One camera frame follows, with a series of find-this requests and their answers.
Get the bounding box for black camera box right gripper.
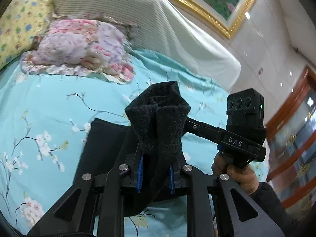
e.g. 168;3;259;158
226;88;264;131

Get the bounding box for wooden glass door cabinet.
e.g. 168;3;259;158
266;66;315;211

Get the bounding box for person's right hand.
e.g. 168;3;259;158
212;152;259;195

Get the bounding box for yellow cartoon print pillow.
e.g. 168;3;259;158
0;0;53;68

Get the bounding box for turquoise floral bed sheet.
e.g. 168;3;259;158
1;50;228;234

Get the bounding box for black knit pants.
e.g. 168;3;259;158
74;81;191;217

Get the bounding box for striped white headboard cover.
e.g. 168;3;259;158
53;0;241;92

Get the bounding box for person's right dark sleeve forearm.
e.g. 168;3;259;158
250;182;297;236

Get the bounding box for pink floral ruffled pillow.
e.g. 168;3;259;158
20;14;139;84

